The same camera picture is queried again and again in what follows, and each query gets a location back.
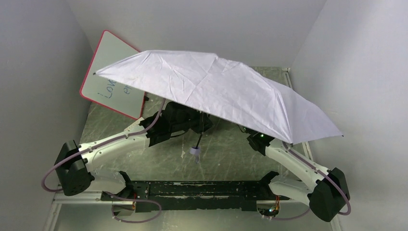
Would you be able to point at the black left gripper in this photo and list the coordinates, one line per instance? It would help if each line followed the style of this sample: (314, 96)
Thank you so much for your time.
(197, 121)

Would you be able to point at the black and lavender umbrella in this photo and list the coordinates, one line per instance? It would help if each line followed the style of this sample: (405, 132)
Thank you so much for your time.
(224, 88)

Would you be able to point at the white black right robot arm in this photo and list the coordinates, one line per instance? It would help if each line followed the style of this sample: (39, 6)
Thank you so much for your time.
(324, 191)

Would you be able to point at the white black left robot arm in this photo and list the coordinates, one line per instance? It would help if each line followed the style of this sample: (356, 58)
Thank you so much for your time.
(77, 165)

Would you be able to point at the small beige cardboard box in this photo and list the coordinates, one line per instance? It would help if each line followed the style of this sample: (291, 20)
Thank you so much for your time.
(135, 126)

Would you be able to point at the pink framed whiteboard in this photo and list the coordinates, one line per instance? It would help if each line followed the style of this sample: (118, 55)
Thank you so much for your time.
(106, 92)

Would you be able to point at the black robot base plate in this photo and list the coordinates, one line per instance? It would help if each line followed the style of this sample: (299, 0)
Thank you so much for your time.
(192, 195)

